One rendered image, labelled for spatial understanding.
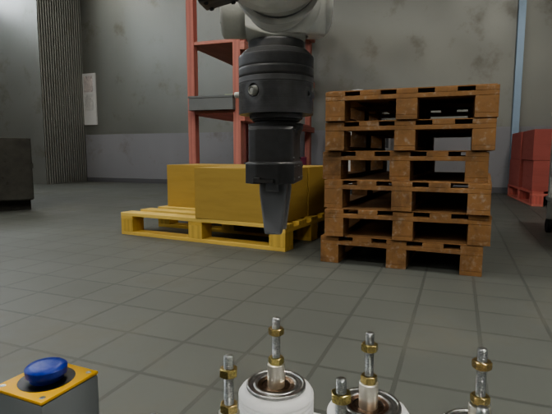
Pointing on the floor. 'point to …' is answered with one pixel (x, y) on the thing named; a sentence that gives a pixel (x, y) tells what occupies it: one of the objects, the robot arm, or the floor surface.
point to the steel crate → (16, 174)
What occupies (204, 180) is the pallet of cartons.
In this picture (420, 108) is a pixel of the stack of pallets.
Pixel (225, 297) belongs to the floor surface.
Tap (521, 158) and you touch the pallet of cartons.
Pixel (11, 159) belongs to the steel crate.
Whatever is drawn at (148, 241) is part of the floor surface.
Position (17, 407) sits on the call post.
